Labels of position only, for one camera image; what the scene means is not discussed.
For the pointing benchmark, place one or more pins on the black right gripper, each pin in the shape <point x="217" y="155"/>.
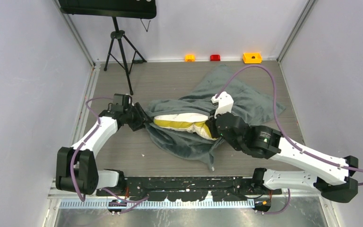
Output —
<point x="218" y="133"/>

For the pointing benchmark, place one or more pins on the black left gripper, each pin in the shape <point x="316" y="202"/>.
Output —
<point x="138" y="124"/>

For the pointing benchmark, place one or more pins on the grey plush pillowcase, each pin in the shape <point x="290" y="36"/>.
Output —
<point x="253" y="107"/>

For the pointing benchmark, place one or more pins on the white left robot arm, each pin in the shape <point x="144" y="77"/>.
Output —
<point x="76" y="167"/>

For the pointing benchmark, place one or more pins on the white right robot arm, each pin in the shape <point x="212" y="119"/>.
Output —
<point x="330" y="176"/>

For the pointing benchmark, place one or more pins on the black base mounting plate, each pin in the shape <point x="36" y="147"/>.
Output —
<point x="221" y="188"/>

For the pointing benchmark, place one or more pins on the black tripod stand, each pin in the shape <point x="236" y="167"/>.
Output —
<point x="118" y="36"/>

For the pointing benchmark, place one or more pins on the orange small block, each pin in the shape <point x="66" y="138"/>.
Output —
<point x="189" y="58"/>

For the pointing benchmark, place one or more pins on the yellow small bin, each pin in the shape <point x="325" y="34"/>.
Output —
<point x="252" y="58"/>

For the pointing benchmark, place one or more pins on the red small block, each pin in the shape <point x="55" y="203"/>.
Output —
<point x="215" y="57"/>

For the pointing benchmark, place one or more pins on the black panel on tripod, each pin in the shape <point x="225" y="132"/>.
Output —
<point x="143" y="9"/>

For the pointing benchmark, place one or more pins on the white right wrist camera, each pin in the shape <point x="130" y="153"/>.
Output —
<point x="224" y="103"/>

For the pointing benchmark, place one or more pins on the aluminium left side rail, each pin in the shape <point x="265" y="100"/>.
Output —
<point x="82" y="116"/>

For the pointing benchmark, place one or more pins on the aluminium rail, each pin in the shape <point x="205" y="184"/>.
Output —
<point x="82" y="116"/>
<point x="102" y="199"/>

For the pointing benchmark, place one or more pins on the aluminium front rail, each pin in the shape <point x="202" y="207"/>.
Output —
<point x="102" y="199"/>

